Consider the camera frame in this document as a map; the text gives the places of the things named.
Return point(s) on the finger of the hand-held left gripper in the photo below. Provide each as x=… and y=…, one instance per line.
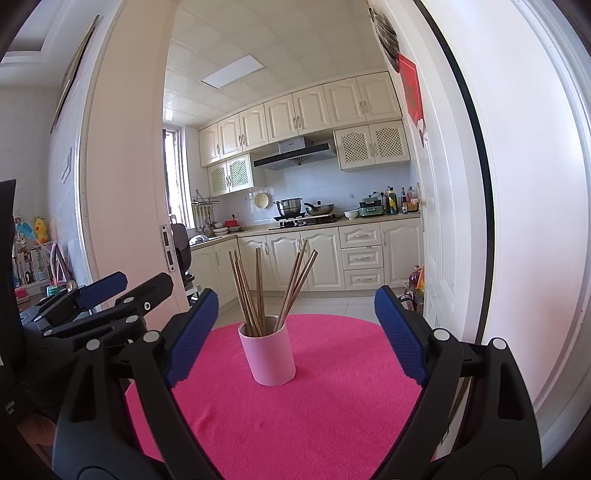
x=147, y=295
x=104, y=288

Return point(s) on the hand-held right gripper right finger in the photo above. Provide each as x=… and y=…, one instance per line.
x=401, y=337

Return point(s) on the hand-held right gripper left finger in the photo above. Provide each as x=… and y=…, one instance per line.
x=194, y=337

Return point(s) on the bunch of wooden chopsticks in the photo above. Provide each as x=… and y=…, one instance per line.
x=260, y=295

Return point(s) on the pink cup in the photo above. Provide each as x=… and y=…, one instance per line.
x=270, y=360

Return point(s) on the person's left hand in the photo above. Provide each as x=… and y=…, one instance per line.
x=37, y=429

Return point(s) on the white metal step stool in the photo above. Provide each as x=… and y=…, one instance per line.
x=193, y=295

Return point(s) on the teal container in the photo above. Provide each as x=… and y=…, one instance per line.
x=51, y=290

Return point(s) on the black chair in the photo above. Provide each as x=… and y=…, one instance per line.
x=181, y=249

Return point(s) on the orange oil bottle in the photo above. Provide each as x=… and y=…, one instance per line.
x=415, y=281

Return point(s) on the row of books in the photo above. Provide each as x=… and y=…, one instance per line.
x=30, y=265

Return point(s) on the yellow duck toy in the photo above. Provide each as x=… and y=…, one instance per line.
x=40, y=228

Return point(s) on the stacked white dishes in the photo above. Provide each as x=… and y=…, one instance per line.
x=219, y=229

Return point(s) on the blue plush toy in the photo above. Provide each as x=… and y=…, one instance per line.
x=23, y=228

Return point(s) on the white door with latch plates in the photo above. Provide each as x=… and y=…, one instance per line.
x=124, y=184

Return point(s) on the hanging utensil rack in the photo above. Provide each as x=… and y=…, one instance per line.
x=205, y=203

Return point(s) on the red container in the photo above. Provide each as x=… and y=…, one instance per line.
x=232, y=225

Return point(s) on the cream lower kitchen cabinets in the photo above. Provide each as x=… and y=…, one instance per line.
x=323, y=258

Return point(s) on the kitchen window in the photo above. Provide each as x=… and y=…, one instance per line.
x=175, y=180

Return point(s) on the pink tablecloth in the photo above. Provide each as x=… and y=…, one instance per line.
x=300, y=415

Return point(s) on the green kitchen appliance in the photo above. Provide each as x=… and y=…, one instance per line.
x=371, y=210

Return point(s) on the white bowl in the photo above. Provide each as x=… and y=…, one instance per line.
x=351, y=214

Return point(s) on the dark sauce bottle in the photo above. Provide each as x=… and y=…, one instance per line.
x=403, y=203

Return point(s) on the green bottle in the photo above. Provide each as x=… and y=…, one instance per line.
x=392, y=203

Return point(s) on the red label sauce bottle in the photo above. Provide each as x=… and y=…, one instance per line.
x=413, y=203

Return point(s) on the small cream lattice cabinet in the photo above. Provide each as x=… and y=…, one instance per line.
x=231, y=175

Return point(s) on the black wok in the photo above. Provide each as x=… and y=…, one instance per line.
x=319, y=210

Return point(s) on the gas stove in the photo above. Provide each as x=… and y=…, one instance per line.
x=300, y=222

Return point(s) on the steel cooking pot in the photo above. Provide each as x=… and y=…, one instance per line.
x=289, y=207

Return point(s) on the wide cream lattice cabinet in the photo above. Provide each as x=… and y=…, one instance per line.
x=371, y=145

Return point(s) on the black range hood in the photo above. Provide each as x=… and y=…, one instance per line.
x=295, y=154

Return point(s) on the ceiling light panel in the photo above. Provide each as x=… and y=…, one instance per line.
x=233, y=73

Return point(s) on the red door hanging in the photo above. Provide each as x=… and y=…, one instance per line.
x=411, y=87

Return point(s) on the dark round door hanging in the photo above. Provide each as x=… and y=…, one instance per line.
x=385, y=32

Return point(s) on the white wall switch panel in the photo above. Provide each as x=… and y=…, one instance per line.
x=68, y=164

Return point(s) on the yellow round wall plate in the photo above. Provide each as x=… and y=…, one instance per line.
x=262, y=200

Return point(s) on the white door frame moulding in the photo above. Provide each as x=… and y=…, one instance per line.
x=545, y=207

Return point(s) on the framed wall picture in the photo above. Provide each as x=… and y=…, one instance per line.
x=76, y=69

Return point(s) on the cream upper wall cabinets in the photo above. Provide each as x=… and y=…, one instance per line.
x=300, y=113

